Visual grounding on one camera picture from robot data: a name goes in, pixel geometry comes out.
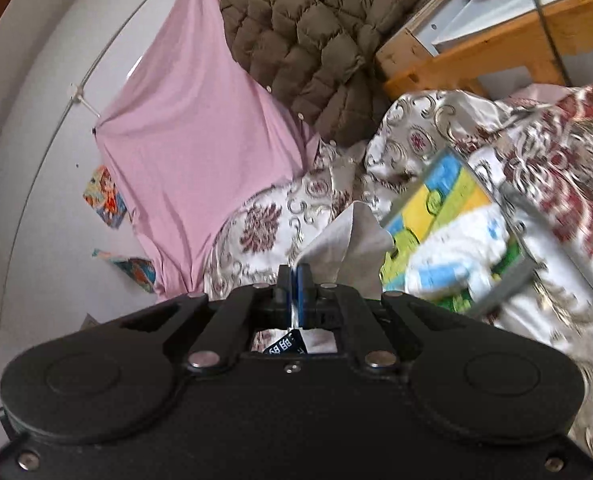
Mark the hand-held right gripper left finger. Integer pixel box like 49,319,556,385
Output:
119,265,294,376

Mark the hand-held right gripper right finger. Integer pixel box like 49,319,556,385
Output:
296,262,427,375

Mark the grey cloth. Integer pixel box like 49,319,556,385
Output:
296,201,396,296

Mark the white printed cloth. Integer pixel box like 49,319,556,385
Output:
403,207,519,301

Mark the colourful storage box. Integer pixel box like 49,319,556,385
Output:
379,147,547,318

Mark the pink bed sheet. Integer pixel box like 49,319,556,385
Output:
94,0,322,301

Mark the brown quilted jacket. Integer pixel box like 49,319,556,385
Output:
220,0,449,147

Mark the floral satin bedspread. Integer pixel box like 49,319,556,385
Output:
204,82,593,466

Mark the white flat board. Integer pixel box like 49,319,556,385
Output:
416,0,593,46

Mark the torn colourful wall poster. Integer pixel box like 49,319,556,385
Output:
92,247,157,293

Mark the white wall hook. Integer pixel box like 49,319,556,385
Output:
66,85,100,116

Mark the wooden bed frame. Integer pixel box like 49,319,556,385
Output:
376,0,593,101

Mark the black cable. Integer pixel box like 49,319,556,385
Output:
526,0,574,86

